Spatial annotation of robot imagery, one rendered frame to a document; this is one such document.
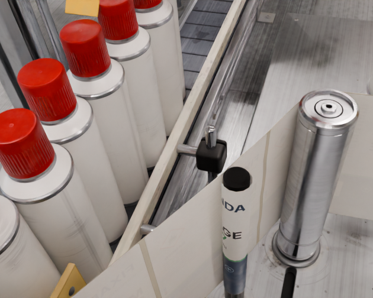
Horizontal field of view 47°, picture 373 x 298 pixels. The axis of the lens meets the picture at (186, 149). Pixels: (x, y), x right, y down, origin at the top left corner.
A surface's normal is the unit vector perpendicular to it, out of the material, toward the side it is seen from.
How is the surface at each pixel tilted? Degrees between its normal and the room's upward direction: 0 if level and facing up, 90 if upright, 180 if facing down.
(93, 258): 90
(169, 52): 90
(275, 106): 0
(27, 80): 2
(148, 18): 42
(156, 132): 90
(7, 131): 3
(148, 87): 90
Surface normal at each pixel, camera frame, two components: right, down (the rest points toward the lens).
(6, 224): 0.60, -0.46
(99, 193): 0.62, 0.56
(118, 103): 0.80, 0.41
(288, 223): -0.78, 0.50
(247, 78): -0.07, -0.66
